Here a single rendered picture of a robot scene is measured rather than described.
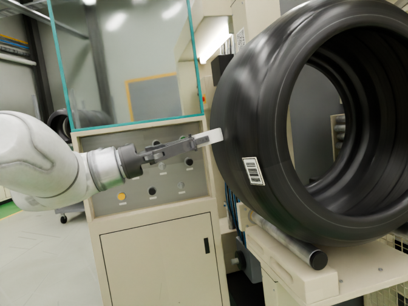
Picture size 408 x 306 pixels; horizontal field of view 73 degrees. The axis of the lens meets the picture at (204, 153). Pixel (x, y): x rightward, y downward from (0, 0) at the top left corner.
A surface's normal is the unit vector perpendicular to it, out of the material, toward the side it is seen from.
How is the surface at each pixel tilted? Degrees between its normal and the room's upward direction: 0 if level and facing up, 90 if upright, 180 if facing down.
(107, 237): 90
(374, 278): 0
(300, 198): 96
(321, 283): 90
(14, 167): 125
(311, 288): 90
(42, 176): 134
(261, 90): 73
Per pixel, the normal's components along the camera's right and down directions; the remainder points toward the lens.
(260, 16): 0.23, 0.08
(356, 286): -0.13, -0.99
